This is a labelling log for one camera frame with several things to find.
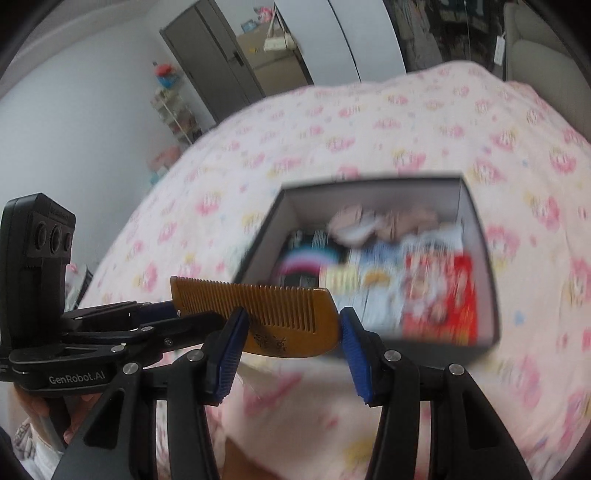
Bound hanging clothes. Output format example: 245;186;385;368
385;0;505;75

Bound black packet with pink arc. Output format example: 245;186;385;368
276;228;348;291

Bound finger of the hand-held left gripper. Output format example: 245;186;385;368
60;312;228;366
62;299;181;331

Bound brown wooden comb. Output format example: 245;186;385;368
170;276;342;358

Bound brown cabinet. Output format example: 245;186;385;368
238;30;315;96

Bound white wardrobe panel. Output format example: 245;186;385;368
272;0;408;86

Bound white cartoon printed packet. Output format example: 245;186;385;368
402;228;465;259

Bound pale printed packet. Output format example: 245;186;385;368
323;244;408;330

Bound black cardboard box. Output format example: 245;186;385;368
233;173;502;349

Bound pink printed blanket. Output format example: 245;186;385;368
65;60;591;480

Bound white handbag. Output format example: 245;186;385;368
262;4;297;52

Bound white shelf rack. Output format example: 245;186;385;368
151;83;205;147

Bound large pink plush toy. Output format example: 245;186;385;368
149;145;182;179

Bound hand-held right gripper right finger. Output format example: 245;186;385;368
339;307;529;480

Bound grey door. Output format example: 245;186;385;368
159;0;265;129

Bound person's left hand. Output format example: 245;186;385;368
16;392;100;450

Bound red snack packet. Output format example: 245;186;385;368
401;251;479;345

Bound red and blue toy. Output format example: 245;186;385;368
152;62;179;89

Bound beige sock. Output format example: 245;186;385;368
382;208;440;241
328;205;385;246

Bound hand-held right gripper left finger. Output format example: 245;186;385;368
51;307;250;480

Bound beige sofa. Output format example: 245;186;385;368
501;0;591;121

